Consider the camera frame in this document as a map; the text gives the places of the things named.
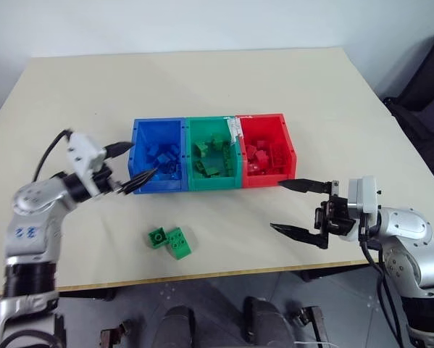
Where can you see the dark rounded shape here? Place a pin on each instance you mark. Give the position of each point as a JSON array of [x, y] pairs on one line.
[[267, 322]]

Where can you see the large red studded block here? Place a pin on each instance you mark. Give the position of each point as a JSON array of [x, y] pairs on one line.
[[279, 155]]

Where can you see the green studded block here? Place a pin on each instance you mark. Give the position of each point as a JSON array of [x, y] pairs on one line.
[[179, 244]]

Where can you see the green plastic bin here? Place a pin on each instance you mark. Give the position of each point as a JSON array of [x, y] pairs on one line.
[[205, 127]]

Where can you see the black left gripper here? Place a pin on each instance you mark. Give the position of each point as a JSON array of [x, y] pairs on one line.
[[106, 181]]

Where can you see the black chair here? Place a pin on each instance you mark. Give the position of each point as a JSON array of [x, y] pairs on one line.
[[426, 119]]

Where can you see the green square block with hole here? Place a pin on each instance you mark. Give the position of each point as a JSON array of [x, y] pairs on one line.
[[157, 237]]

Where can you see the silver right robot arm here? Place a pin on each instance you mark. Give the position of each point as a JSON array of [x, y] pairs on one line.
[[405, 224]]

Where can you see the blue toy block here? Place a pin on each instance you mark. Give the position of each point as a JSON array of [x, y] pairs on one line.
[[164, 160], [174, 171], [154, 151], [173, 150]]

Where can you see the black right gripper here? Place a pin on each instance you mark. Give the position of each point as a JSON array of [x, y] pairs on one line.
[[334, 217]]

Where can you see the blue plastic bin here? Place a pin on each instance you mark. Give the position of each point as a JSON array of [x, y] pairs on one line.
[[158, 130]]

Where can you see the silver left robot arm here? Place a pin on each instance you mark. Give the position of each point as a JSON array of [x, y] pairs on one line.
[[32, 195]]

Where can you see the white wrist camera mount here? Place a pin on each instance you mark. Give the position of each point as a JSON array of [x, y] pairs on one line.
[[365, 195], [83, 152]]

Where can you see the green toy block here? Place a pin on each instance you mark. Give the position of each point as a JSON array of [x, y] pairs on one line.
[[200, 167], [228, 156], [218, 141], [212, 172], [201, 148]]

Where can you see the red plastic bin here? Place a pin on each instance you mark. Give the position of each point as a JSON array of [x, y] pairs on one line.
[[260, 127]]

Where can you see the red toy block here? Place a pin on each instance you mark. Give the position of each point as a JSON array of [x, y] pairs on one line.
[[262, 144], [251, 153], [263, 158], [255, 169]]

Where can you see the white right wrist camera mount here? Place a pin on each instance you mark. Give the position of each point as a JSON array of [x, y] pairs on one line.
[[365, 195]]

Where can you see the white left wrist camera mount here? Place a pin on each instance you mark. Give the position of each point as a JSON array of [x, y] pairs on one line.
[[83, 152]]

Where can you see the dark table foot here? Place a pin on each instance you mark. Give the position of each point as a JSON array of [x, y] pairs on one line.
[[314, 326], [117, 335]]

